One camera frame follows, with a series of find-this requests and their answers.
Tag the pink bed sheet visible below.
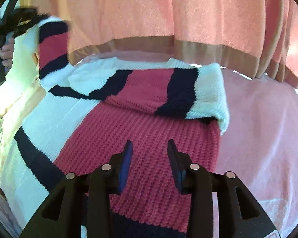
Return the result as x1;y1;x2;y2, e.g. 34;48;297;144
215;69;298;237

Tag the pink curtain with brown hem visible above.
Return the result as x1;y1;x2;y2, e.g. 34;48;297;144
20;0;298;89

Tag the person's left hand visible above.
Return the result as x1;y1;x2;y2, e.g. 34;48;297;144
0;38;15;69

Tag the white red black knit sweater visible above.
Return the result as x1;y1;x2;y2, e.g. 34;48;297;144
0;17;229;237

